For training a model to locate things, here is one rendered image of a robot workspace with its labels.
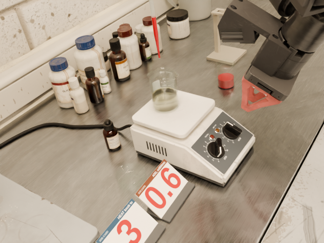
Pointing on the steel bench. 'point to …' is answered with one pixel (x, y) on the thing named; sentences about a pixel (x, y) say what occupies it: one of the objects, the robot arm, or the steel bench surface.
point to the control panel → (198, 146)
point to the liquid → (155, 34)
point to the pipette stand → (221, 49)
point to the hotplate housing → (185, 149)
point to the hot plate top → (176, 115)
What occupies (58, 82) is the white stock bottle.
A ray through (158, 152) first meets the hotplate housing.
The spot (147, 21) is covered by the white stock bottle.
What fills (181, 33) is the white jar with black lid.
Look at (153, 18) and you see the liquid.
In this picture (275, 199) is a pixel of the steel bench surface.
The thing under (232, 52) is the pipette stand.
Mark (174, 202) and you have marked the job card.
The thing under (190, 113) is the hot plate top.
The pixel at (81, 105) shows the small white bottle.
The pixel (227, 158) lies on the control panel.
